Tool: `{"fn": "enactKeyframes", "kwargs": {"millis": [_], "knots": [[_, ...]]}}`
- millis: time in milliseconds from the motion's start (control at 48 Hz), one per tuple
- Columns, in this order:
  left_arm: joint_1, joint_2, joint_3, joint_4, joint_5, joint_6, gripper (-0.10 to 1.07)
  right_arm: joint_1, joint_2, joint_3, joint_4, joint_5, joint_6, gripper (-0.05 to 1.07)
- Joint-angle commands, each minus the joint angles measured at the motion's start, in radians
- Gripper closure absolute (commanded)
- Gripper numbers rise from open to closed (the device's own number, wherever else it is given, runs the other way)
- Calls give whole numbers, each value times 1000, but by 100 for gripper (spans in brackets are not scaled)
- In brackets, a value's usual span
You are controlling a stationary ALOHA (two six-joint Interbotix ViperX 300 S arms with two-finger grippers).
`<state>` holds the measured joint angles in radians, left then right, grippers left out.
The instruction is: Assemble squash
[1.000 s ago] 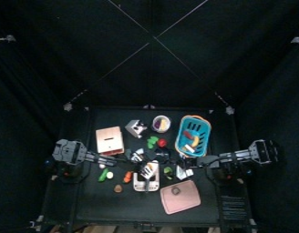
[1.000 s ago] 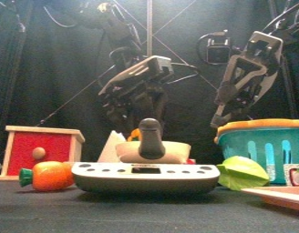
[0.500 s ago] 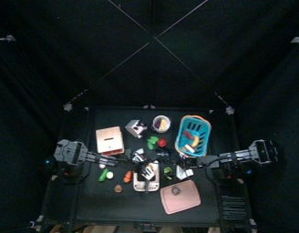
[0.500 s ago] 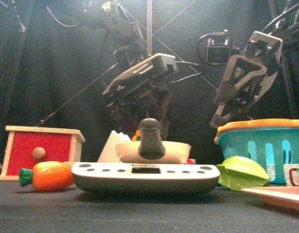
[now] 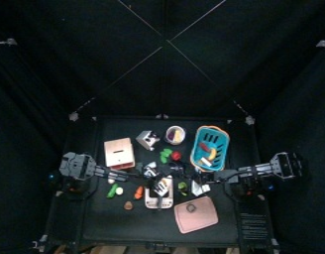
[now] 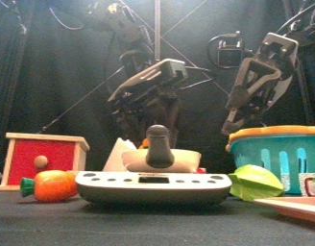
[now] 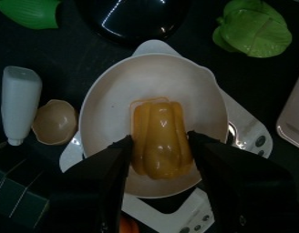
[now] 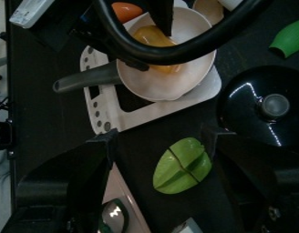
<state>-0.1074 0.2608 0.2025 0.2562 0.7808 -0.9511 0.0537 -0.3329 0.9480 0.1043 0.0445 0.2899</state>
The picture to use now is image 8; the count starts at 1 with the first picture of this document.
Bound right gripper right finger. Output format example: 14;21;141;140
200;122;299;233

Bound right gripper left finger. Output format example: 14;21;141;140
2;128;121;233

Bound light green squash toy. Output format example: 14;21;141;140
153;137;213;195

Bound green ridged squash piece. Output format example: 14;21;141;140
268;17;299;59

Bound pink cutting board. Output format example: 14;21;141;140
101;162;153;233

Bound dark shiny toy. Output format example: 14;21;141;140
98;198;130;233

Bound black pot lid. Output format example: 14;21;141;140
216;65;299;154

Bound beige toy mushroom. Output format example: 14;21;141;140
191;0;225;26

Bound orange toy carrot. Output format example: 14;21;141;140
111;1;145;25

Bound white pan grey handle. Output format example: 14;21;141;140
52;6;218;103

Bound black cable loop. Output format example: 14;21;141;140
93;0;276;66

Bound black box mount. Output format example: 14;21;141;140
32;5;97;53

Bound white grey bracket piece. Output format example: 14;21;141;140
8;0;58;29

